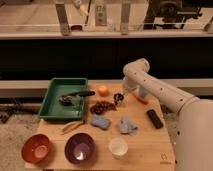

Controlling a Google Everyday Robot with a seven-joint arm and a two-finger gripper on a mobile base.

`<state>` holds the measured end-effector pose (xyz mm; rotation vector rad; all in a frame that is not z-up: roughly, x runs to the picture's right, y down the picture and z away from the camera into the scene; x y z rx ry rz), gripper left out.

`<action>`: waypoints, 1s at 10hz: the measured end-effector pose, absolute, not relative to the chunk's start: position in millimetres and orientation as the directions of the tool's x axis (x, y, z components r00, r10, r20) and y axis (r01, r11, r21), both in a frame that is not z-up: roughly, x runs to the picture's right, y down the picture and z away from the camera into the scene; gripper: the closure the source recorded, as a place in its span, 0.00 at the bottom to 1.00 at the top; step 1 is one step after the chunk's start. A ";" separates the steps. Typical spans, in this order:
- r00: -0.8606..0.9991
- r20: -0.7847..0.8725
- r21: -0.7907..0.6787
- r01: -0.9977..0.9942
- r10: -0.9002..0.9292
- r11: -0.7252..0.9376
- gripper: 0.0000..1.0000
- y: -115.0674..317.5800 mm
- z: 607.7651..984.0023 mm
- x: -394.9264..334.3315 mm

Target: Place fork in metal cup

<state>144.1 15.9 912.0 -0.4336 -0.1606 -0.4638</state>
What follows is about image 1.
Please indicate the crumpled blue cloth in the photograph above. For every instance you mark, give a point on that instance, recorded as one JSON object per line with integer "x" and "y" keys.
{"x": 125, "y": 126}

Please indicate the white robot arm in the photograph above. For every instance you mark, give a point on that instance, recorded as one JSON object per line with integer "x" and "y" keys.
{"x": 194, "y": 143}

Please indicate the orange carrot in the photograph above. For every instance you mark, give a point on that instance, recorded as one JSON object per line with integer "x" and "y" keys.
{"x": 140, "y": 99}

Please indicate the black rectangular remote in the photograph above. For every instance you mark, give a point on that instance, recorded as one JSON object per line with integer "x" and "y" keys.
{"x": 155, "y": 119}

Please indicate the green plastic tray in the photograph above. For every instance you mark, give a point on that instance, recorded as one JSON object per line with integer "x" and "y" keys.
{"x": 52, "y": 110}

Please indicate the orange fruit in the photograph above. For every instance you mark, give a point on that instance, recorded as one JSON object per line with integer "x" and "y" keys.
{"x": 103, "y": 91}

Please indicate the black handled ladle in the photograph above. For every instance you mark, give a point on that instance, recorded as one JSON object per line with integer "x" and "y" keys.
{"x": 66, "y": 99}

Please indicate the red bowl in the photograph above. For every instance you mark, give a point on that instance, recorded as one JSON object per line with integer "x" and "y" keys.
{"x": 36, "y": 148}

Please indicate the dark grape bunch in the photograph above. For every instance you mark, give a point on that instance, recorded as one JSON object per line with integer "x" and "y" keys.
{"x": 102, "y": 106}

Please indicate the blue sponge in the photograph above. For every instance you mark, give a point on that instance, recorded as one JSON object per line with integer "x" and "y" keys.
{"x": 100, "y": 122}

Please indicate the purple bowl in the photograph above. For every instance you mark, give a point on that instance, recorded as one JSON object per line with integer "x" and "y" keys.
{"x": 79, "y": 148}

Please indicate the white metal cup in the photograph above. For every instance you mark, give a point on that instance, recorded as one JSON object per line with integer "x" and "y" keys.
{"x": 118, "y": 147}

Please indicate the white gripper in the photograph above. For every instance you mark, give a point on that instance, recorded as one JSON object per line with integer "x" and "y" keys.
{"x": 128, "y": 86}

